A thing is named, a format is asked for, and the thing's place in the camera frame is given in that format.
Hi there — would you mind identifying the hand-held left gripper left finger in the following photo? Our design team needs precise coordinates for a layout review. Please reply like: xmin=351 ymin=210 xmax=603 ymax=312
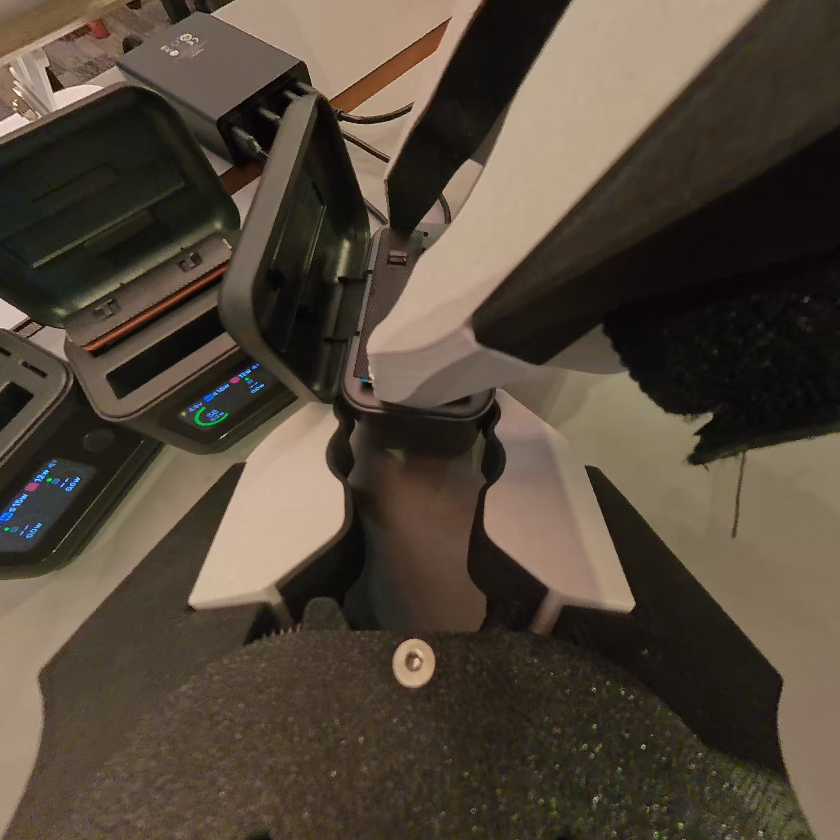
xmin=188 ymin=401 xmax=358 ymax=618

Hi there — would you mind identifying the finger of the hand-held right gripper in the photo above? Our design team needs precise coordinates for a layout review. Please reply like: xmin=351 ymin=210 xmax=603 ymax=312
xmin=385 ymin=0 xmax=574 ymax=240
xmin=365 ymin=0 xmax=771 ymax=410

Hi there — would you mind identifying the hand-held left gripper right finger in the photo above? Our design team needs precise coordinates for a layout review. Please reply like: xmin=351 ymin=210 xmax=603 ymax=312
xmin=466 ymin=392 xmax=637 ymax=628

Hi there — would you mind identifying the black camera battery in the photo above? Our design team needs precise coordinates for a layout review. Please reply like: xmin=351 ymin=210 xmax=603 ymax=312
xmin=63 ymin=252 xmax=240 ymax=353
xmin=348 ymin=230 xmax=427 ymax=395

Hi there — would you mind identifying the black battery charging case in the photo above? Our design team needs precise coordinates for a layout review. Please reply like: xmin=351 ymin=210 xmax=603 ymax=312
xmin=0 ymin=329 xmax=165 ymax=578
xmin=0 ymin=83 xmax=300 ymax=454
xmin=220 ymin=92 xmax=500 ymax=631

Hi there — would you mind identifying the black multi-port power hub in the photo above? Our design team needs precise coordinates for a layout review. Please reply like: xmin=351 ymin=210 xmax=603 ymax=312
xmin=116 ymin=14 xmax=316 ymax=165

